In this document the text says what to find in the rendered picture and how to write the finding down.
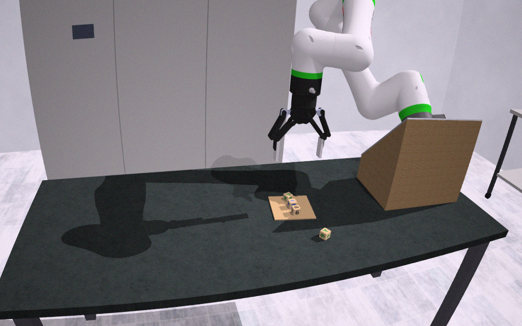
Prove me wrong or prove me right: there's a tan flat square mat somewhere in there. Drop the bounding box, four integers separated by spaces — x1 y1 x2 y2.
268 196 316 221

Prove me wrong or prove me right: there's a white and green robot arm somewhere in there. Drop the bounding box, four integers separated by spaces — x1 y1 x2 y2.
290 0 446 122

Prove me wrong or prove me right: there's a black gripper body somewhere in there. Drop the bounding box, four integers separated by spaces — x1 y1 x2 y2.
290 94 317 124

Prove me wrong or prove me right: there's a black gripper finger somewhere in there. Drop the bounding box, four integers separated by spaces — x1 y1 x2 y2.
306 108 331 158
268 108 303 162

